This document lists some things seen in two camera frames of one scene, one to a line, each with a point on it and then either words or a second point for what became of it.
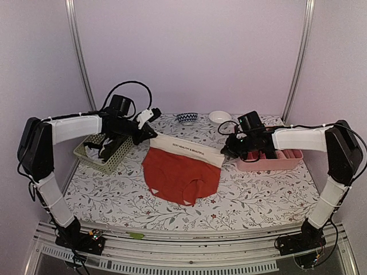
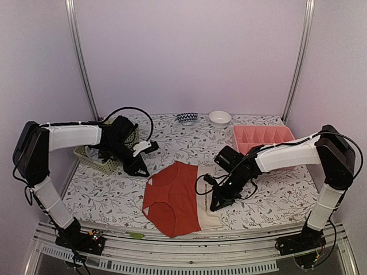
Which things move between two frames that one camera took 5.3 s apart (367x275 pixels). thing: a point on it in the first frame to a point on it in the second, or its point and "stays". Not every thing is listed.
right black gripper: x=229 y=149 to x=225 y=199
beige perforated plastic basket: x=80 y=152 stays
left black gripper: x=144 y=134 to x=137 y=164
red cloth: x=182 y=171 to x=176 y=200
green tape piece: x=136 y=236 stays
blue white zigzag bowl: x=187 y=118 stays
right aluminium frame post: x=305 y=35 stays
